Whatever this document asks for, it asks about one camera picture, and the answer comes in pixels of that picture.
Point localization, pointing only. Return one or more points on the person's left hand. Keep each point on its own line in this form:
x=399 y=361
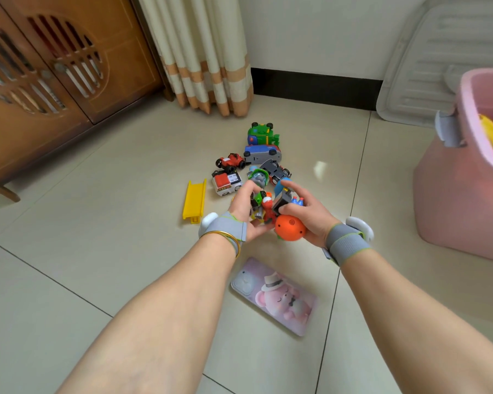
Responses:
x=241 y=209

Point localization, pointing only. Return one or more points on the person's right hand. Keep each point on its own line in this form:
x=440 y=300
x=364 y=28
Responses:
x=316 y=219

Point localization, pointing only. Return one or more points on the person's right thumb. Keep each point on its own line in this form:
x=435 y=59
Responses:
x=291 y=209

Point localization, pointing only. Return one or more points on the person's left thumb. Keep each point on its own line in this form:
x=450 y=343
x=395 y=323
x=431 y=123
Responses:
x=259 y=230

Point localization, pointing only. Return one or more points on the blue and black toy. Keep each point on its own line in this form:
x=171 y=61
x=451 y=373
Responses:
x=283 y=196

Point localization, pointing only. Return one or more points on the orange ball toy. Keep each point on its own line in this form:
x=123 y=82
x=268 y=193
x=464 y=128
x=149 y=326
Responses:
x=289 y=230

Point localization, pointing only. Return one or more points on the red toy figure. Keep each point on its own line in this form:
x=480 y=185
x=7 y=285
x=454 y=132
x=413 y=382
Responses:
x=268 y=209

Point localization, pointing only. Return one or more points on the green and grey toy figure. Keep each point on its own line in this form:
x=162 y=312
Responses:
x=259 y=176

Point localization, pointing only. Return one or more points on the person's left forearm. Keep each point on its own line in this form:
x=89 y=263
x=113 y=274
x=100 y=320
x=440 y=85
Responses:
x=160 y=324

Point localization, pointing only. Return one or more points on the person's right forearm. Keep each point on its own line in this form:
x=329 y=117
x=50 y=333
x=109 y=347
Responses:
x=411 y=324

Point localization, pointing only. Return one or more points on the grey wristband with white tracker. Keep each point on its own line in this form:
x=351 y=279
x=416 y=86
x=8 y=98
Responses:
x=230 y=227
x=347 y=242

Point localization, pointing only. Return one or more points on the small green and black toy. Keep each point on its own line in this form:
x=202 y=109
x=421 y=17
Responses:
x=257 y=199

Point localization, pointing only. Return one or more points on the gold bangle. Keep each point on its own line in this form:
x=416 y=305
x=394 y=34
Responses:
x=226 y=237

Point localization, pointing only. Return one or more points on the black and grey toy car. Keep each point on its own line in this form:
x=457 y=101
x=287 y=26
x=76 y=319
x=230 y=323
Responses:
x=275 y=169

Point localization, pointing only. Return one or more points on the white and red toy truck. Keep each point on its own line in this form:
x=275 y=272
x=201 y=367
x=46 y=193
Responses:
x=226 y=182

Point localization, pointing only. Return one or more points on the blue and grey toy bus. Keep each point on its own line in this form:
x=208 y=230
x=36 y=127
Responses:
x=262 y=154

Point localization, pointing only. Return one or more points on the phone with pink bear case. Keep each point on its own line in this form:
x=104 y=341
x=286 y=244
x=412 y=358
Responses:
x=275 y=297

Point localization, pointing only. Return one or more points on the yellow toy track piece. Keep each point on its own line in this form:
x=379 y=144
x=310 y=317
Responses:
x=194 y=200

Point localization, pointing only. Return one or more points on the red toy motorcycle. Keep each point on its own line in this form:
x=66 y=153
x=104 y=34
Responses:
x=231 y=161

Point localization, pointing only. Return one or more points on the green toy car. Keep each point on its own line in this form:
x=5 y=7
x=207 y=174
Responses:
x=262 y=133

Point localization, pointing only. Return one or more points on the pink plastic storage bin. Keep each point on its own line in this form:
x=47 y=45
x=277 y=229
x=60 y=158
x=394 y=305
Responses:
x=460 y=192

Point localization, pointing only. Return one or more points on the grey bin latch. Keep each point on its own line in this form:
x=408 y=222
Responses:
x=448 y=129

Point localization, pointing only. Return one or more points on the beige striped curtain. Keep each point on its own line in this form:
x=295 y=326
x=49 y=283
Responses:
x=205 y=53

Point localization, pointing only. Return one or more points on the grey plastic bin lid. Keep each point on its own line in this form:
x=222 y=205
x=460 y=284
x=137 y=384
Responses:
x=427 y=57

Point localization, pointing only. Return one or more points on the yellow toy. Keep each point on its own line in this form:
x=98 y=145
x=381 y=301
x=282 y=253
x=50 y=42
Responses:
x=491 y=131

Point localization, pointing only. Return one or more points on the wooden cabinet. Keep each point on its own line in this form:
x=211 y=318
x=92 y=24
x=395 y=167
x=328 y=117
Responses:
x=65 y=77

